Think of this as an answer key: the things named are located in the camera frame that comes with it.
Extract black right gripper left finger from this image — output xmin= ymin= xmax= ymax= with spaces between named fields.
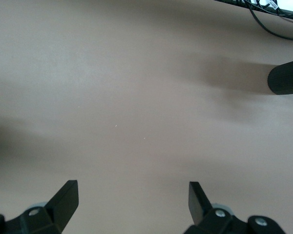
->
xmin=0 ymin=179 xmax=79 ymax=234

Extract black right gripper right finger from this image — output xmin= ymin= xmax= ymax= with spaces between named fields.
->
xmin=183 ymin=181 xmax=288 ymax=234

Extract black ribbed cylinder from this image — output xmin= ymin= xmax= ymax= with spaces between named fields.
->
xmin=267 ymin=58 xmax=293 ymax=96

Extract black looping cable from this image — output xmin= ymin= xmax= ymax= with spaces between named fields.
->
xmin=243 ymin=0 xmax=293 ymax=40

